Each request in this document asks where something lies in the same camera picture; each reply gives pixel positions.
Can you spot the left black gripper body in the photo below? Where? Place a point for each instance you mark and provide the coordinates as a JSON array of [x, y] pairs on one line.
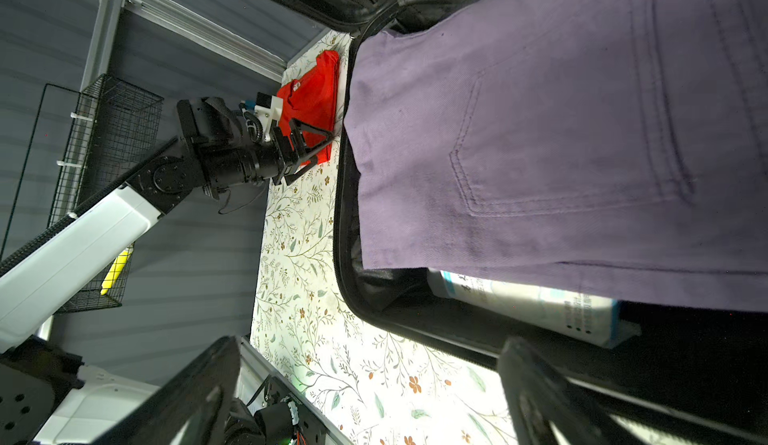
[[221, 148]]

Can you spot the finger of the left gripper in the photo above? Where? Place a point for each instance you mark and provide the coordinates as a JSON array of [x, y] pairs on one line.
[[299, 129], [303, 163]]

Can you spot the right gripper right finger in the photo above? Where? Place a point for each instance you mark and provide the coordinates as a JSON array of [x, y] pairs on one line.
[[543, 404]]

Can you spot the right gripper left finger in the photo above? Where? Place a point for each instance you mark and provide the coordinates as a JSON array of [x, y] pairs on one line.
[[191, 408]]

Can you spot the red t-shirt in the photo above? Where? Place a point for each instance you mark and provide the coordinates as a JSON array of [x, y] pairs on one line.
[[312, 98]]

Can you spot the white hard-shell suitcase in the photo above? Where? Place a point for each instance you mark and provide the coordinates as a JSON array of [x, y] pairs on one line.
[[699, 372]]

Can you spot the purple pants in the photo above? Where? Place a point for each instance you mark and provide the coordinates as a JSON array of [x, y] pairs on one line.
[[613, 147]]

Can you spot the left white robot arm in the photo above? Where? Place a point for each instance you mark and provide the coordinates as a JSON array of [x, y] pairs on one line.
[[49, 396]]

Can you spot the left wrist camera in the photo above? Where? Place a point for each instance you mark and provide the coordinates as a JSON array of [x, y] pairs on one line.
[[260, 115]]

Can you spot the black wire mesh basket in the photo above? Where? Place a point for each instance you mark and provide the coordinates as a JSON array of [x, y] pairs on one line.
[[114, 126]]

